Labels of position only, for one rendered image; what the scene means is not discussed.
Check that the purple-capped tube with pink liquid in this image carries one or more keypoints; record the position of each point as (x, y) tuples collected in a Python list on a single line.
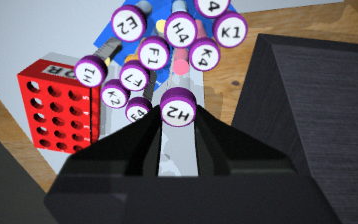
[(178, 103)]

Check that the red tube rack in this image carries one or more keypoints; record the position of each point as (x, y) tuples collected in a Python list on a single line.
[(76, 115)]

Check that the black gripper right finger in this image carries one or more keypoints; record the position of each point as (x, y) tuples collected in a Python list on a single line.
[(234, 152)]

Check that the blue tube rack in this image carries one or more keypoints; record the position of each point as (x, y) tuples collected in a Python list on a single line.
[(161, 10)]

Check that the pink tube with white and purple cap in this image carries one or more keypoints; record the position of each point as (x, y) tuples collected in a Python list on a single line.
[(204, 53)]

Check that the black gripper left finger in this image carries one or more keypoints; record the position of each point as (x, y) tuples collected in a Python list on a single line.
[(123, 151)]

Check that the light grey bench mat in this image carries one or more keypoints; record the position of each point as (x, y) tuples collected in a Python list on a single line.
[(64, 31)]

